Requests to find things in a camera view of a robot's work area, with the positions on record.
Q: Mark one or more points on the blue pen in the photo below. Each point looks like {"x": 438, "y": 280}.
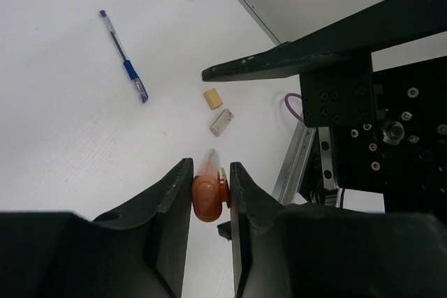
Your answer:
{"x": 128, "y": 66}

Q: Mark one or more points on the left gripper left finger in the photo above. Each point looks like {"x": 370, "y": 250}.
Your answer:
{"x": 137, "y": 249}

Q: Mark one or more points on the orange highlighter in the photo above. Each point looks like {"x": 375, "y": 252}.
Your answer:
{"x": 210, "y": 188}

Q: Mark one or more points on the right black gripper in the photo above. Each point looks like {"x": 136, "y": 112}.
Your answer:
{"x": 378, "y": 131}

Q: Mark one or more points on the white eraser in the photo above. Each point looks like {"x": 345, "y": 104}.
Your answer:
{"x": 219, "y": 125}

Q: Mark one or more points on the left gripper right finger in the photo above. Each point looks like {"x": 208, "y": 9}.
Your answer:
{"x": 314, "y": 250}

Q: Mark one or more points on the yellow eraser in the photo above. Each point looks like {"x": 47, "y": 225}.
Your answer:
{"x": 213, "y": 99}

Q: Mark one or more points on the aluminium rail right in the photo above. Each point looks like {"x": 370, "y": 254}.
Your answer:
{"x": 294, "y": 167}

